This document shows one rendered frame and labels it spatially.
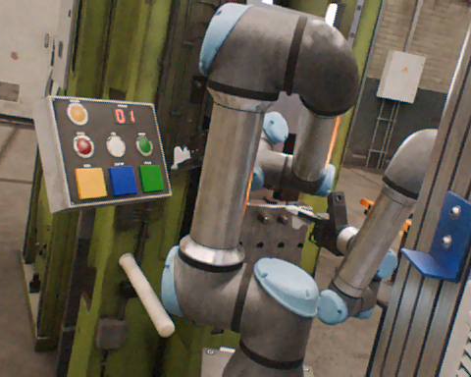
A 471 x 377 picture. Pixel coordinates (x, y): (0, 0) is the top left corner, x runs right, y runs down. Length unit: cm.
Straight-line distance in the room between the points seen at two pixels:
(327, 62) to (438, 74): 879
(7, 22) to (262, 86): 633
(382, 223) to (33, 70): 618
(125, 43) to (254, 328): 142
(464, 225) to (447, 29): 897
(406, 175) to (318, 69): 41
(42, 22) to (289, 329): 633
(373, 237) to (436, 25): 837
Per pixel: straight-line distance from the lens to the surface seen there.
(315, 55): 77
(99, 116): 143
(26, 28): 700
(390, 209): 113
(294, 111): 182
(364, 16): 213
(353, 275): 119
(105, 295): 194
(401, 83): 899
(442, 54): 955
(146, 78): 173
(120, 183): 140
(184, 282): 89
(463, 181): 67
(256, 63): 78
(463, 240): 64
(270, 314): 88
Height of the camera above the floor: 139
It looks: 12 degrees down
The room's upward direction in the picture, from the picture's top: 12 degrees clockwise
